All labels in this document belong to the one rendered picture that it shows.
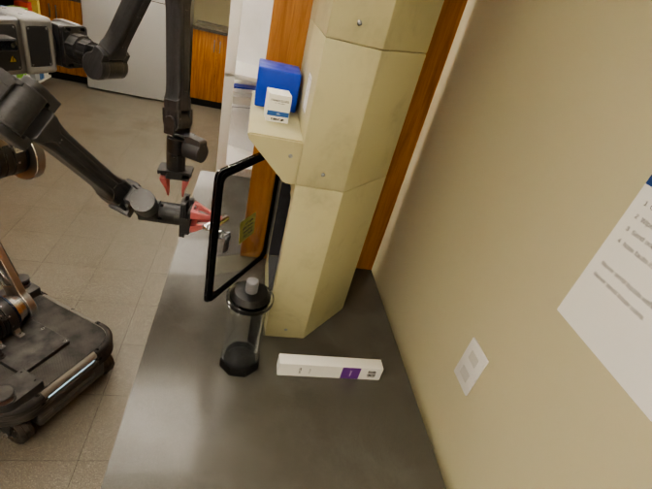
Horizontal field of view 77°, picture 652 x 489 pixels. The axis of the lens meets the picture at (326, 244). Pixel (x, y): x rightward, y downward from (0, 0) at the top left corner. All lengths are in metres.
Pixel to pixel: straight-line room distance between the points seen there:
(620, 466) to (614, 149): 0.45
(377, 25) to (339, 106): 0.16
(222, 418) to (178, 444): 0.10
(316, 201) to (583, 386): 0.60
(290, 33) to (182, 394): 0.93
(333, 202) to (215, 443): 0.58
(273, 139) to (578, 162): 0.56
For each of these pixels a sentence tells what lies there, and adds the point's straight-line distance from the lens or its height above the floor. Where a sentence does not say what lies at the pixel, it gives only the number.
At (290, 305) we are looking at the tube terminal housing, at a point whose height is 1.06.
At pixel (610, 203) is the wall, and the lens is 0.76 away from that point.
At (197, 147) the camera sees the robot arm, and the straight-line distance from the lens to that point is 1.32.
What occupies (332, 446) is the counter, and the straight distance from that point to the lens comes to 1.03.
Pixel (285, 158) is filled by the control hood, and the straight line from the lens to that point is 0.89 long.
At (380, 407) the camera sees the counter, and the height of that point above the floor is 0.94.
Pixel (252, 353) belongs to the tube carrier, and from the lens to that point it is 1.04.
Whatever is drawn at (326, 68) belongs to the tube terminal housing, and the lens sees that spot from 0.84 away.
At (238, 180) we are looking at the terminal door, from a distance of 1.05.
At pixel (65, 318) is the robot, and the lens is 2.28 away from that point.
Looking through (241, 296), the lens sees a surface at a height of 1.18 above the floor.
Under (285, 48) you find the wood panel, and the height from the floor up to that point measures 1.62.
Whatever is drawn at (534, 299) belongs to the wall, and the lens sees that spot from 0.85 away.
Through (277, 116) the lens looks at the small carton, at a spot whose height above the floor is 1.52.
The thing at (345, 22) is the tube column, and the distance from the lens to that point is 0.84.
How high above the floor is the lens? 1.80
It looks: 32 degrees down
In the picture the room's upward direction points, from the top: 15 degrees clockwise
